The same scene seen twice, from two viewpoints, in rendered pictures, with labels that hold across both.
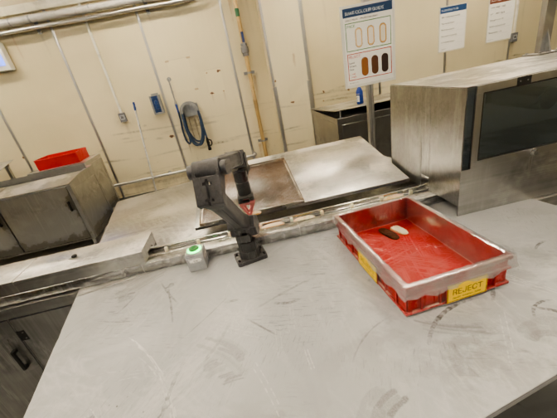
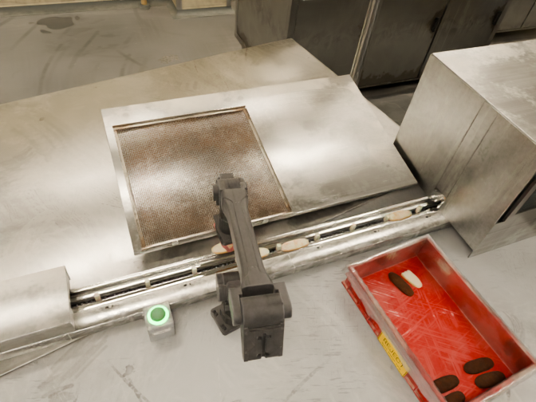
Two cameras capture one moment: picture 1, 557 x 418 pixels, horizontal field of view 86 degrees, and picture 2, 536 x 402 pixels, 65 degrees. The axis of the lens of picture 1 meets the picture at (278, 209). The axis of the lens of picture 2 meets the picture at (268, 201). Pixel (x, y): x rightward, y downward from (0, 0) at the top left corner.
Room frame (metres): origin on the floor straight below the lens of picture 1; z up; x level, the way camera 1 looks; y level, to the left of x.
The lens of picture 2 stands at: (0.47, 0.34, 1.97)
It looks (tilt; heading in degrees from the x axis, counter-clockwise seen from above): 48 degrees down; 336
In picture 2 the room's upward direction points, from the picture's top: 8 degrees clockwise
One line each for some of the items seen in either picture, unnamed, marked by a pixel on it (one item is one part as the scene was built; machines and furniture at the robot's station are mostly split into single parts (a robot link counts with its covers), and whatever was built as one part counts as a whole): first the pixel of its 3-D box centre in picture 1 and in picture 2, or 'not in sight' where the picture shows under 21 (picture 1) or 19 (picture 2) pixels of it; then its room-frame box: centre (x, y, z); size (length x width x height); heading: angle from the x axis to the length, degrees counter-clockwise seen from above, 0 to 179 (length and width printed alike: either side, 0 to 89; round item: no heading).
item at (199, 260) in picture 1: (198, 260); (159, 323); (1.04, 0.36, 0.84); 0.08 x 0.08 x 0.11; 4
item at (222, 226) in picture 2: (244, 189); (229, 222); (1.18, 0.13, 1.05); 0.10 x 0.07 x 0.07; 4
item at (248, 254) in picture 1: (249, 249); (234, 308); (1.02, 0.14, 0.86); 0.12 x 0.09 x 0.08; 105
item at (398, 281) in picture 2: (388, 232); (400, 283); (0.98, -0.40, 0.83); 0.10 x 0.04 x 0.01; 19
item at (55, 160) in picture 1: (63, 158); not in sight; (4.07, 2.63, 0.93); 0.51 x 0.36 x 0.13; 98
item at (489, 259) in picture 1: (406, 243); (431, 320); (0.83, -0.40, 0.87); 0.49 x 0.34 x 0.10; 8
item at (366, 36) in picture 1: (368, 45); not in sight; (2.03, -0.74, 1.50); 0.33 x 0.01 x 0.45; 90
